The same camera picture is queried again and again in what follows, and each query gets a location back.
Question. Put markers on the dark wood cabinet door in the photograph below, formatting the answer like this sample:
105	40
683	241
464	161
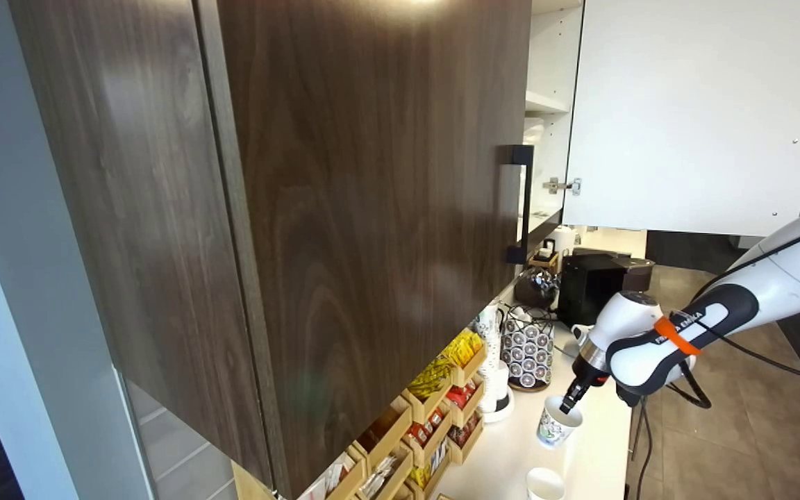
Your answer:
285	206

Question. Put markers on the open white cabinet door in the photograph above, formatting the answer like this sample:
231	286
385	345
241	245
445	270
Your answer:
687	115

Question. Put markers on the wooden tea bag organizer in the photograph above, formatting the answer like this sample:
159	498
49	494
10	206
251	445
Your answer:
417	431

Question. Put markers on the white cabinet interior shelf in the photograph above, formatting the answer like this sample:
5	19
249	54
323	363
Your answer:
548	102

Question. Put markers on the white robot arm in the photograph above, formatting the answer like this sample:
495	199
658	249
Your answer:
642	348

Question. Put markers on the white bottle with black base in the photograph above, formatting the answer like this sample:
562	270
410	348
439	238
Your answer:
495	374

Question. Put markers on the black cabinet door handle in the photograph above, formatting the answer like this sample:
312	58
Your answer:
521	158

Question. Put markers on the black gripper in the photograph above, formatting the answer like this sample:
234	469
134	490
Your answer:
587	370

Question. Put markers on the dark kettle with handle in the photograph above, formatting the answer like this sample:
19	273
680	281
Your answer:
538	290

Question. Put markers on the black coffee machine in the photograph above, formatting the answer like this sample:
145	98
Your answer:
591	280

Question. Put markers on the patterned black white canister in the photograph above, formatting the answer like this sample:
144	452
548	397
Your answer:
526	352

